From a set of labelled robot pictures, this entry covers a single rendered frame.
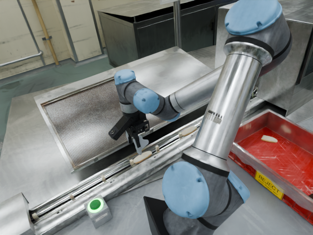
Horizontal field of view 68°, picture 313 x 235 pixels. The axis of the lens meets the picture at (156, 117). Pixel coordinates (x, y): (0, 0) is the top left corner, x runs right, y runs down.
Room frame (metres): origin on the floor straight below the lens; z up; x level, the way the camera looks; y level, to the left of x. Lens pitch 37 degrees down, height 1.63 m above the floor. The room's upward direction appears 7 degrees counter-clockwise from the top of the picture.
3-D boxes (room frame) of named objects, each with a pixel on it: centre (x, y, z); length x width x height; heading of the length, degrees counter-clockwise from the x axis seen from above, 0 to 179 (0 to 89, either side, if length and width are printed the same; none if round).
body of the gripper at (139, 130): (0.75, 0.09, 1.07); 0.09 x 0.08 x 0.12; 120
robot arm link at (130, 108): (0.75, 0.10, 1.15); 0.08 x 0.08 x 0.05
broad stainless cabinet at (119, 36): (3.55, -0.43, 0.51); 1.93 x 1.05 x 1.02; 120
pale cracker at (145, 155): (0.75, 0.09, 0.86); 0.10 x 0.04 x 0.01; 121
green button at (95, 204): (0.50, 0.26, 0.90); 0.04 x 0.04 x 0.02
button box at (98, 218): (0.50, 0.26, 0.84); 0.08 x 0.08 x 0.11; 30
